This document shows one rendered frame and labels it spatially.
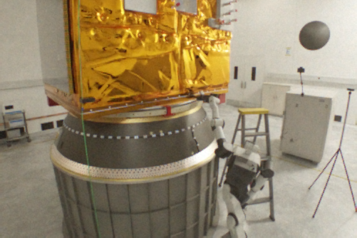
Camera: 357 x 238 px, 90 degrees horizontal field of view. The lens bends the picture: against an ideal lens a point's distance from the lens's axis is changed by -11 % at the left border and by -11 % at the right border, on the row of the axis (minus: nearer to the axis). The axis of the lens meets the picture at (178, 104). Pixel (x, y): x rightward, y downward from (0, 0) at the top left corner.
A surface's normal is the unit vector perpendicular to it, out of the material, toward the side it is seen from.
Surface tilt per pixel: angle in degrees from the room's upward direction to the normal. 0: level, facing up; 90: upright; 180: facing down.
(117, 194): 90
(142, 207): 90
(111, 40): 87
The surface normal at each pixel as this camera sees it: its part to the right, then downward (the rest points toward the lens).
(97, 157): -0.17, -0.27
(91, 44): 0.59, 0.14
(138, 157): 0.17, -0.27
